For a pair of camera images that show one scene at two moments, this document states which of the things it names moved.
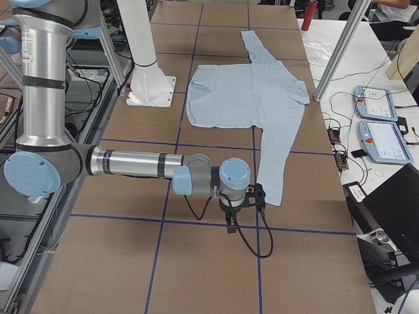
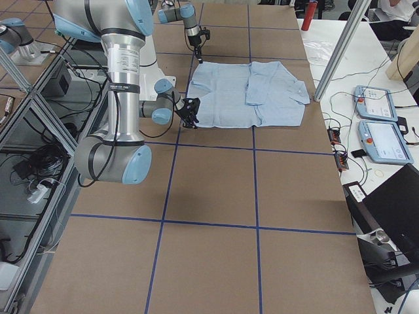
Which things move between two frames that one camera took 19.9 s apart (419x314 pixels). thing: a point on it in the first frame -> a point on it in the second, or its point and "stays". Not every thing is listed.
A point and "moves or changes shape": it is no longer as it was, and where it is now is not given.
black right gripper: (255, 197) -> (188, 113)
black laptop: (393, 208) stays
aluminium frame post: (359, 8) stays
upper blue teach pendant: (374, 103) stays
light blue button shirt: (262, 91) moves or changes shape
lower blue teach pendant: (383, 142) stays
